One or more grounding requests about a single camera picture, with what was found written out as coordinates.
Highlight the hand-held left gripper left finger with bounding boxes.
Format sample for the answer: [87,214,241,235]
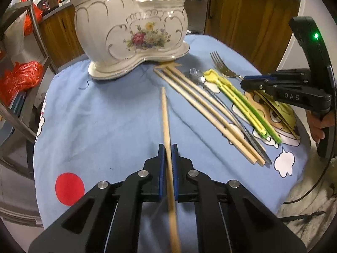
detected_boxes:
[28,144,167,253]

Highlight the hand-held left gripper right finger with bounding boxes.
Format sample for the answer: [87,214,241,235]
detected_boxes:
[171,144,307,253]

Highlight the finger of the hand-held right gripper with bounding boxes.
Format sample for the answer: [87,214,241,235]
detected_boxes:
[240,81,332,109]
[243,69,312,86]

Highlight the gold fork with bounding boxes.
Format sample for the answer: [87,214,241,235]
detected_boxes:
[210,51,301,140]

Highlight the yellow green training chopsticks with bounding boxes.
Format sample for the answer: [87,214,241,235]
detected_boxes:
[203,69,282,145]

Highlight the silver flower-handled spoon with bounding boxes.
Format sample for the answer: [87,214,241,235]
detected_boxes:
[189,68,272,164]

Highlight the floral ceramic utensil holder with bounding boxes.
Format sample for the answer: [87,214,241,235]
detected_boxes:
[70,0,190,80]

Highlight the person's right hand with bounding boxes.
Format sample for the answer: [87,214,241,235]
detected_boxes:
[306,110,334,146]

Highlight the brown wooden cabinet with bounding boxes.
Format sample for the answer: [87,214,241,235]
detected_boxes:
[39,5,85,70]
[205,0,301,67]

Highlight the blue printed tablecloth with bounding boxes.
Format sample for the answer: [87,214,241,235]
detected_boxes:
[34,34,309,218]

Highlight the white fuzzy cloth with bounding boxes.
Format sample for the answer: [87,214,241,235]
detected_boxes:
[276,148,337,232]

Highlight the red plastic bag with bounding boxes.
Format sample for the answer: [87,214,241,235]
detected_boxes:
[20,0,43,36]
[0,61,44,106]

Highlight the metal rack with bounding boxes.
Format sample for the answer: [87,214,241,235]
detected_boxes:
[0,0,59,227]

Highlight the dark cooking pot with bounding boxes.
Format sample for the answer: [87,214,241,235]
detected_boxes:
[37,0,60,11]

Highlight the dark cabinet handle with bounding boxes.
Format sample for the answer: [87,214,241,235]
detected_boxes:
[207,0,216,20]

